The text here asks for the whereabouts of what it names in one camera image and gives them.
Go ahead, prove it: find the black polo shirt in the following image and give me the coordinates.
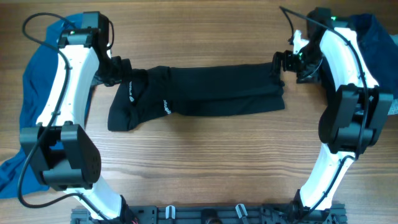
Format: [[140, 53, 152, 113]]
[[108, 63, 285, 131]]

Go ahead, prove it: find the blue polo shirt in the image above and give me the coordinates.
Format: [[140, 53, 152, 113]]
[[1, 13, 83, 199]]

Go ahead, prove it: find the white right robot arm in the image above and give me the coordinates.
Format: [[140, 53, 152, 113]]
[[272, 7, 393, 223]]

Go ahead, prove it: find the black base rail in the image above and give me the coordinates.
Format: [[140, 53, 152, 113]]
[[70, 203, 348, 224]]

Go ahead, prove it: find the folded navy blue garment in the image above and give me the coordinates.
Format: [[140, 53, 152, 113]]
[[320, 13, 398, 100]]

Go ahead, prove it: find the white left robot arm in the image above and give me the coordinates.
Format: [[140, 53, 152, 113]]
[[20, 11, 137, 223]]

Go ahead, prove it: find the grey folded cloth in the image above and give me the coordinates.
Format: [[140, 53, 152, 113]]
[[388, 99, 398, 116]]

